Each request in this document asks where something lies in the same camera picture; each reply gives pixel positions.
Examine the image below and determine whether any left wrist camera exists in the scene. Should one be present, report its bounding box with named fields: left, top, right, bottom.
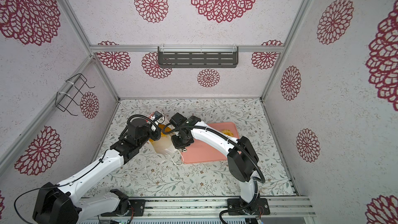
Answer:
left=150, top=111, right=165, bottom=124

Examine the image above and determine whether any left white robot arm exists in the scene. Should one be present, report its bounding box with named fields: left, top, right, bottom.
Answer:
left=33, top=115, right=161, bottom=224

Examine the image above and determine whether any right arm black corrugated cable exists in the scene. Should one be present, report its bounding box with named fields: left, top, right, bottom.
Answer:
left=161, top=125, right=267, bottom=224

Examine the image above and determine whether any pink plastic tray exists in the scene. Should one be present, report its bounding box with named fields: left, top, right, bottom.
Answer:
left=182, top=122, right=239, bottom=164

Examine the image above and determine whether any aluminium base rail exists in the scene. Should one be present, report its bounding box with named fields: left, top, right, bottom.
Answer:
left=129, top=196, right=316, bottom=223

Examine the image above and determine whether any white floral paper bag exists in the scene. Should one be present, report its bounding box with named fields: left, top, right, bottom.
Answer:
left=149, top=125, right=184, bottom=167

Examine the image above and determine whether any yellow fake bread roll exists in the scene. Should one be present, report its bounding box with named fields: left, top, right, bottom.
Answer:
left=158, top=123, right=172, bottom=136

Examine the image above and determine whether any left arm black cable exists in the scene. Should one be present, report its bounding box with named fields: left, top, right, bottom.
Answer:
left=13, top=149, right=109, bottom=224

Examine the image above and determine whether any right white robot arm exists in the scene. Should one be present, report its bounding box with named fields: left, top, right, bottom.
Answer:
left=162, top=113, right=265, bottom=217

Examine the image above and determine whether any grey slotted wall shelf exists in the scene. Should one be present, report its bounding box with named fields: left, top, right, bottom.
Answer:
left=158, top=46, right=239, bottom=68

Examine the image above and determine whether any black wire wall rack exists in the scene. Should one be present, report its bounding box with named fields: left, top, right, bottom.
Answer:
left=55, top=73, right=95, bottom=117

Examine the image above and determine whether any orange bundt fake bread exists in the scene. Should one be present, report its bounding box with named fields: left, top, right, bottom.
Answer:
left=221, top=129, right=238, bottom=138

